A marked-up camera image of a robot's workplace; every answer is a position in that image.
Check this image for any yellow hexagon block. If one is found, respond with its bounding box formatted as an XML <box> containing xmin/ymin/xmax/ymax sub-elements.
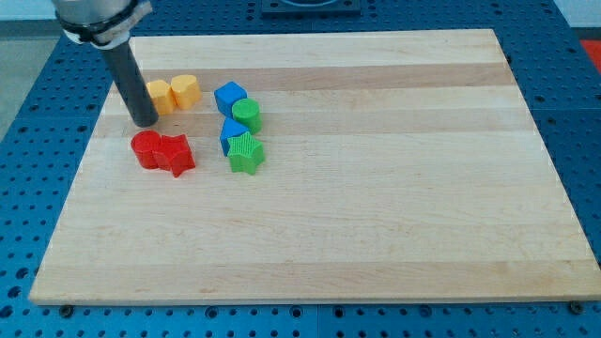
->
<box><xmin>146</xmin><ymin>80</ymin><xmax>177</xmax><ymax>115</ymax></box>

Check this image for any green cylinder block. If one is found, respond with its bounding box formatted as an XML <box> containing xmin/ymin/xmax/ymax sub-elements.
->
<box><xmin>232</xmin><ymin>98</ymin><xmax>262</xmax><ymax>134</ymax></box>

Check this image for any light wooden board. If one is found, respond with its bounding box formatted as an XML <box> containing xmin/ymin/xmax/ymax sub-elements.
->
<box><xmin>29</xmin><ymin>29</ymin><xmax>600</xmax><ymax>306</ymax></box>

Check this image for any red star block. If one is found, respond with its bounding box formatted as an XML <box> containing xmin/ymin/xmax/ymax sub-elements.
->
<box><xmin>152</xmin><ymin>134</ymin><xmax>195</xmax><ymax>177</ymax></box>

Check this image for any green star block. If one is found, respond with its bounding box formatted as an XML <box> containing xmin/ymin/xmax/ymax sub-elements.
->
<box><xmin>227</xmin><ymin>131</ymin><xmax>265</xmax><ymax>175</ymax></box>

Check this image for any blue triangle block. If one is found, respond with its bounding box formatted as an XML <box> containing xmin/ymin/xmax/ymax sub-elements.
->
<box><xmin>219</xmin><ymin>117</ymin><xmax>249</xmax><ymax>156</ymax></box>

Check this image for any red cylinder block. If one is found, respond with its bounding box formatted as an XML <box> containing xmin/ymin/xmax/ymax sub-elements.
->
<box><xmin>131</xmin><ymin>131</ymin><xmax>161</xmax><ymax>169</ymax></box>

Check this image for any blue cube block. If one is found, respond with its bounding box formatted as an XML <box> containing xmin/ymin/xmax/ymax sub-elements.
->
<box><xmin>214</xmin><ymin>82</ymin><xmax>248</xmax><ymax>117</ymax></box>

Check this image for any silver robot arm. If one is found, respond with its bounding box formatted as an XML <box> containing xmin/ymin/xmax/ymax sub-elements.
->
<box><xmin>53</xmin><ymin>0</ymin><xmax>159</xmax><ymax>128</ymax></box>

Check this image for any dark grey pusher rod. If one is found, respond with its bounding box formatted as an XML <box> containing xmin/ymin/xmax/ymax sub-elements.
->
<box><xmin>101</xmin><ymin>40</ymin><xmax>159</xmax><ymax>128</ymax></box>

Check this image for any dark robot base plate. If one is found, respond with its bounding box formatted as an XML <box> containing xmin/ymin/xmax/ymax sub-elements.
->
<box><xmin>259</xmin><ymin>0</ymin><xmax>362</xmax><ymax>16</ymax></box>

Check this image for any yellow heart block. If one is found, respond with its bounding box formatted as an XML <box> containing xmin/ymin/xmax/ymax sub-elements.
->
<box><xmin>171</xmin><ymin>74</ymin><xmax>202</xmax><ymax>110</ymax></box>

